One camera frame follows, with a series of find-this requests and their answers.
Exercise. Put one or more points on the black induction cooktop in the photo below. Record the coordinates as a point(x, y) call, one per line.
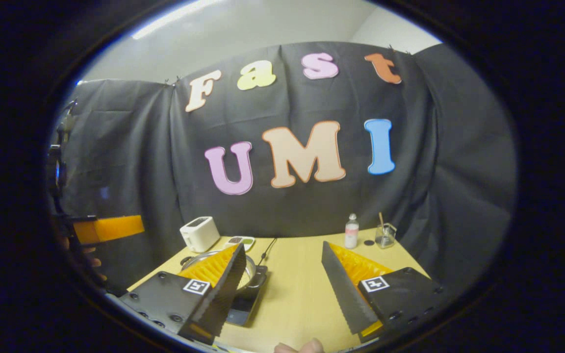
point(245, 304)

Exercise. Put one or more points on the wooden stick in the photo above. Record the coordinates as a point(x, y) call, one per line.
point(381, 220)

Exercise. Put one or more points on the clear bottle with pink label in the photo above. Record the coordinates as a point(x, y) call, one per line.
point(351, 233)

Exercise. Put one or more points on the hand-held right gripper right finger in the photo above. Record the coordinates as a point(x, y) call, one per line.
point(344, 289)

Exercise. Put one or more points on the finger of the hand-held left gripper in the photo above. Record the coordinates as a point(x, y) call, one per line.
point(111, 228)

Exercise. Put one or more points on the white toaster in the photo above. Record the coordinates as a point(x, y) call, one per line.
point(199, 234)

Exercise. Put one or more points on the black backdrop cloth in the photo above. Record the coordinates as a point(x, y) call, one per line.
point(130, 162)

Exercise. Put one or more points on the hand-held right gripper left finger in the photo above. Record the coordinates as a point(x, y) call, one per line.
point(223, 289)

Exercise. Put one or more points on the white divided dish with beans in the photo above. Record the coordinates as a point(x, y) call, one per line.
point(241, 241)

